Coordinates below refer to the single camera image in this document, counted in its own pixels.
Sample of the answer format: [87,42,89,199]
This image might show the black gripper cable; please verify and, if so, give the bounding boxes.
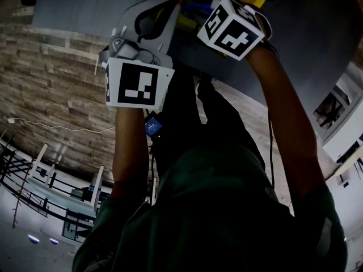
[267,109,276,187]

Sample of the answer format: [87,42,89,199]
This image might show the person's right forearm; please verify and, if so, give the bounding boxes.
[244,42,327,199]

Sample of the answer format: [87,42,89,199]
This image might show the large white desk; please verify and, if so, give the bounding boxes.
[313,62,363,164]

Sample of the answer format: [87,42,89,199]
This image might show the black metal railing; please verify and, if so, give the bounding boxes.
[0,139,99,237]

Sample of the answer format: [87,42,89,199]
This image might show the white desk with pale panel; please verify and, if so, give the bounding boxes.
[27,143,105,212]

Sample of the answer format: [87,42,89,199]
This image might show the long white floor cable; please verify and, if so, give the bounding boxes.
[0,117,117,134]

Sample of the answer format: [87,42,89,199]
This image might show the black device with screen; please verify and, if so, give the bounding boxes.
[144,113,164,139]

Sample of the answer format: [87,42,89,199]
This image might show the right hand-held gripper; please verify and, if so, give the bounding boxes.
[197,0,273,61]

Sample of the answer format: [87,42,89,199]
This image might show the person's black trousers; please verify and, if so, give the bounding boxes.
[152,63,267,181]

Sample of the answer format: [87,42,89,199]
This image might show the person's green shirt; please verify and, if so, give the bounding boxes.
[71,144,349,272]

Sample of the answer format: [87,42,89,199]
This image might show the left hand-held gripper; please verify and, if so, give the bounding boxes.
[99,0,183,110]

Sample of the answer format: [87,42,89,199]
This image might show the person's left forearm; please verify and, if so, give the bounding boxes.
[111,105,151,201]

